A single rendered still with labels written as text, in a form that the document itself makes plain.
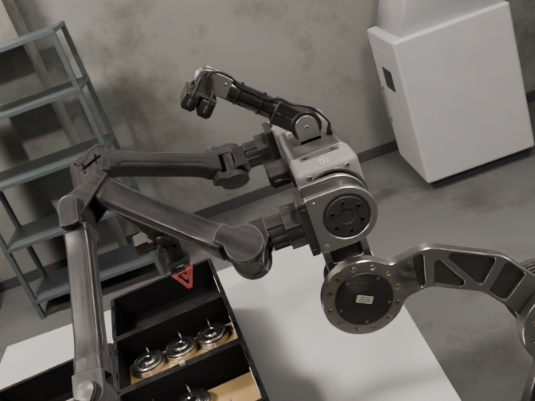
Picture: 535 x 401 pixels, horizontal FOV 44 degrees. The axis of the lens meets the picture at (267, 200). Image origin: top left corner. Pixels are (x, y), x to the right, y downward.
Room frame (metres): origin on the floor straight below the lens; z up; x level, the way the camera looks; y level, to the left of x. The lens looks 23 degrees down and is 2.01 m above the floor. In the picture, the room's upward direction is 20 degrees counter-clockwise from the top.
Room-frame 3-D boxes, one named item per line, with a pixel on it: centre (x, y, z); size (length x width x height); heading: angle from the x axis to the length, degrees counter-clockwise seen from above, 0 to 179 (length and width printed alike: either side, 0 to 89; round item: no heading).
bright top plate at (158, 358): (1.85, 0.54, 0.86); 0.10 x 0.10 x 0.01
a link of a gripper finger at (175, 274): (1.86, 0.32, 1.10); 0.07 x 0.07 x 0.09; 6
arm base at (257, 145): (1.68, -0.03, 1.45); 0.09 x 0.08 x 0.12; 179
